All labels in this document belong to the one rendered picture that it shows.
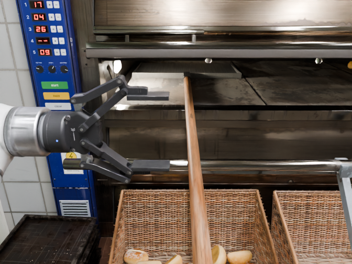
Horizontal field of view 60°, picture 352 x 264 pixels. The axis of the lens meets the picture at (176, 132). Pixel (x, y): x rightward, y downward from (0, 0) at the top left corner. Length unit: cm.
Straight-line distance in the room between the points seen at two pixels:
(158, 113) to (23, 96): 49
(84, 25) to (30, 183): 68
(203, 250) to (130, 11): 78
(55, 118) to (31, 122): 4
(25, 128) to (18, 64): 66
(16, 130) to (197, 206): 34
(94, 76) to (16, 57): 27
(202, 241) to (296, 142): 82
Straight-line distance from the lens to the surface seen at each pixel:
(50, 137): 55
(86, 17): 109
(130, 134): 119
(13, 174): 140
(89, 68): 112
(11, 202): 149
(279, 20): 108
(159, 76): 156
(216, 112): 112
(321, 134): 129
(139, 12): 105
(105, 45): 94
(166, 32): 95
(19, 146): 58
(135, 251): 129
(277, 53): 96
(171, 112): 112
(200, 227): 53
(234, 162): 79
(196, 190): 62
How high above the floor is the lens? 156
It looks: 24 degrees down
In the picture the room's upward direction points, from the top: straight up
